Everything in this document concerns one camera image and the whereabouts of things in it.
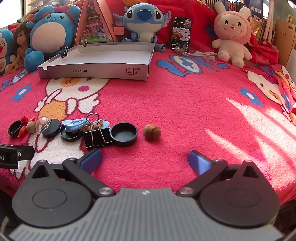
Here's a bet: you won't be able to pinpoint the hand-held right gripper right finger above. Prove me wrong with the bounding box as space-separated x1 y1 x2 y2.
176 150 266 197

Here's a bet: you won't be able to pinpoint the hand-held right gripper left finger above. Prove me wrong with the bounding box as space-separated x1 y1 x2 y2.
24 148 116 197

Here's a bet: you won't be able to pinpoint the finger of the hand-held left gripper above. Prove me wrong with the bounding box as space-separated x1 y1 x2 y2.
17 146 35 161

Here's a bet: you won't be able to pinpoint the large black binder clip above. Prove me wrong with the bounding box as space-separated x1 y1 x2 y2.
83 113 113 149

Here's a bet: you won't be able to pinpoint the black round lid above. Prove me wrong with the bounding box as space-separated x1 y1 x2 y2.
8 120 24 139
59 125 82 142
110 122 138 147
42 119 61 139

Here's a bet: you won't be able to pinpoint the small round brown nut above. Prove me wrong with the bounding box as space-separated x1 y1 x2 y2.
26 121 37 134

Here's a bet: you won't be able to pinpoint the clear plastic dome capsule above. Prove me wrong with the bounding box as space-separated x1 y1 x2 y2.
35 116 52 134

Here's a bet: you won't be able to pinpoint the white hair clip brown bears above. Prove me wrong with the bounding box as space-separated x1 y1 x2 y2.
81 119 111 131

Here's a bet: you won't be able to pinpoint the blue hair clip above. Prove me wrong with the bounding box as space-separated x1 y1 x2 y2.
61 118 89 133

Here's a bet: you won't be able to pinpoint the brown acorn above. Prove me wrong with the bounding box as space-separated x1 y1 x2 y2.
143 124 162 141

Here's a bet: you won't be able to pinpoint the white cardboard box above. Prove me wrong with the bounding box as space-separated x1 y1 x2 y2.
37 42 155 81

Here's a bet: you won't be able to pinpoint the red cartoon printed blanket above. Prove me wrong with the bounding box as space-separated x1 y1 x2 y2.
0 46 296 204

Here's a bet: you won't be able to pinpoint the small black binder clip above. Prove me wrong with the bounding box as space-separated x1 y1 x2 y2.
58 46 69 59

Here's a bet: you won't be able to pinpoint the blue cat robot plush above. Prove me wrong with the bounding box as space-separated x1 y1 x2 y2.
0 29 14 75

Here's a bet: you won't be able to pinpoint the brown haired doll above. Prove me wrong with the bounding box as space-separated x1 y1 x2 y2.
5 23 31 75

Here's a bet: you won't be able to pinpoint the round blue mouse plush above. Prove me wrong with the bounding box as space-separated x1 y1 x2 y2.
24 5 81 72

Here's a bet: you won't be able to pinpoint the crumpled red cloth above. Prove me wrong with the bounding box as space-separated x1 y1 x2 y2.
248 35 279 65

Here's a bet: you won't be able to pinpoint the black smartphone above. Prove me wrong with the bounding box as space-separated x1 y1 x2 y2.
171 16 192 53

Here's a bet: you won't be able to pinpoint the pink triangular dollhouse box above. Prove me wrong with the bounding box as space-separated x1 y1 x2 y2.
74 0 126 45

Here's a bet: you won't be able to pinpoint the pink bunny plush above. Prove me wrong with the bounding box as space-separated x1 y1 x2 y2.
211 1 252 69

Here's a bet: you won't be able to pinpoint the red blanket orange bear print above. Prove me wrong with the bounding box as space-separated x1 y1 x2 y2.
53 0 218 54

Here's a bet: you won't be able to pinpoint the blue alien plush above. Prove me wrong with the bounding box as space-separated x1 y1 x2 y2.
113 3 172 52

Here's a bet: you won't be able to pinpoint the brown cardboard box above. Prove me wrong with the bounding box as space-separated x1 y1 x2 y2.
274 19 296 67

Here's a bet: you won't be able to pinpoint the row of books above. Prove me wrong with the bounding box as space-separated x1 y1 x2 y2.
198 0 277 43

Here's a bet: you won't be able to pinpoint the blue bag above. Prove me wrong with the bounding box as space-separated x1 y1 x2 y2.
245 0 264 19

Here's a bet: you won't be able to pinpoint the beige phone lanyard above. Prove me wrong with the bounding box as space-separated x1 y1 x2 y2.
175 47 218 58

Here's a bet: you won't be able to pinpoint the white pipe frame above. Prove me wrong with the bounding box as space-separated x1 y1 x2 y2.
264 0 275 41

